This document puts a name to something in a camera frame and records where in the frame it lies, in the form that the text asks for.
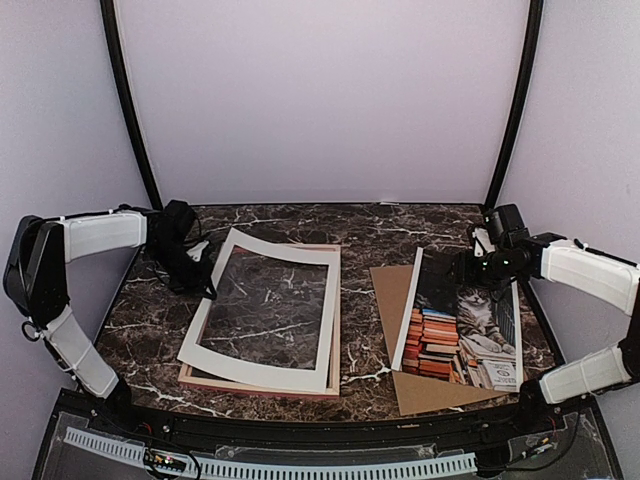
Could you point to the pink wooden picture frame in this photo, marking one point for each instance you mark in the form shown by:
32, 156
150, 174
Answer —
260, 390

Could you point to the black corner post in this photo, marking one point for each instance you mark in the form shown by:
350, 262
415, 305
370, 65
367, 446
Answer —
126, 101
521, 89

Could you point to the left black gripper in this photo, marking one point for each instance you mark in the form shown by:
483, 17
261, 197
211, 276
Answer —
194, 285

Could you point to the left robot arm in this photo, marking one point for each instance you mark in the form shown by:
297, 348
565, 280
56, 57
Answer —
37, 278

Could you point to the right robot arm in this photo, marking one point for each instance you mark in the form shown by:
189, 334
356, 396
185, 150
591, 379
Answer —
591, 275

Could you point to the white slotted cable duct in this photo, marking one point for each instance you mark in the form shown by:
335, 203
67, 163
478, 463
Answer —
183, 466

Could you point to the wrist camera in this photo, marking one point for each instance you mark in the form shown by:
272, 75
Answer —
196, 252
480, 237

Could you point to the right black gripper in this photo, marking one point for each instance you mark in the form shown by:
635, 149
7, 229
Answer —
464, 271

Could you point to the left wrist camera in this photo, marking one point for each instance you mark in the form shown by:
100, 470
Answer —
196, 252

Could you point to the cat and books photo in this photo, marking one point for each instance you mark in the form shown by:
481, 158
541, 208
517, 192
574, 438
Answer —
460, 333

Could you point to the left black corner post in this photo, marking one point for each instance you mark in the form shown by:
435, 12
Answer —
126, 101

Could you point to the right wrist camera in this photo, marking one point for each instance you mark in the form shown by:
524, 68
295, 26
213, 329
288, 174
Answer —
480, 237

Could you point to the black front rail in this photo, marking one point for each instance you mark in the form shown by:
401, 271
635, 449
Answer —
482, 429

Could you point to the right black corner post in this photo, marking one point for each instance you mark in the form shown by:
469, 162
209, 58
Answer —
521, 89

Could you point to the brown cardboard backing board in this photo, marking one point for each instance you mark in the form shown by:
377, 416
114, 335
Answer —
416, 394

